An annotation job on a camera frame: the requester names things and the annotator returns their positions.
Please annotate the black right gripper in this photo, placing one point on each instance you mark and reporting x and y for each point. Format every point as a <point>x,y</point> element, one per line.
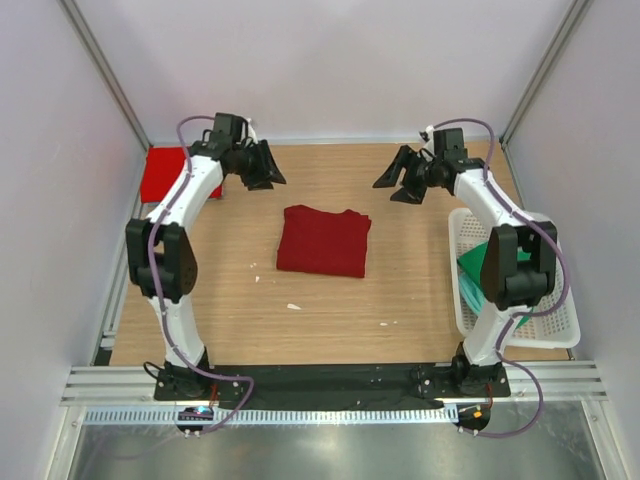
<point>413,173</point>

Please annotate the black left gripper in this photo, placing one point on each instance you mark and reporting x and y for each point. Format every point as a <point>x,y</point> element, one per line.
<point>253,164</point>

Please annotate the dark red t shirt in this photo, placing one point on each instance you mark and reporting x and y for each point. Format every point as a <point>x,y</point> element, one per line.
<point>324,243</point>

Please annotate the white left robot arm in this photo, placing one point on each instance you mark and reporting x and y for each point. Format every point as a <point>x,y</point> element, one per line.
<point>161,261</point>

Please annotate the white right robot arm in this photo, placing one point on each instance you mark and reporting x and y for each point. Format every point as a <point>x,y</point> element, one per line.
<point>519,266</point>

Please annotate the folded bright red t shirt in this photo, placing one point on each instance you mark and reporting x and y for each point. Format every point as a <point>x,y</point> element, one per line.
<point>163,166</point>

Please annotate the green t shirt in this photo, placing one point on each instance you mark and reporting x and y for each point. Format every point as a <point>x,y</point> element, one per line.
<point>470,263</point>

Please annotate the light teal t shirt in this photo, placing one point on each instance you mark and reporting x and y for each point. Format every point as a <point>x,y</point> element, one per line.
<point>471,294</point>

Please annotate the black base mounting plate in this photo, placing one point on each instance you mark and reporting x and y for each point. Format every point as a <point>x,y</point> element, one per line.
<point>329,387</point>

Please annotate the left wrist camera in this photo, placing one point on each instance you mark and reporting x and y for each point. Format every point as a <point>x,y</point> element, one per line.
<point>249,135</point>

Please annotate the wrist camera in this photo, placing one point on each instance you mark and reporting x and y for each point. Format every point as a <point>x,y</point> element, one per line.
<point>249,135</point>
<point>427,138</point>

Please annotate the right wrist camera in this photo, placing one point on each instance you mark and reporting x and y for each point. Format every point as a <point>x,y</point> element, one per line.
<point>427,138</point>

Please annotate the white slotted cable duct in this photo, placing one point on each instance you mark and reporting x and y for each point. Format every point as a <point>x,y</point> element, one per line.
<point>199,415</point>

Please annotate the aluminium frame rail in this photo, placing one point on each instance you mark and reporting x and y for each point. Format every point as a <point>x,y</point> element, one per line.
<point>550,380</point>

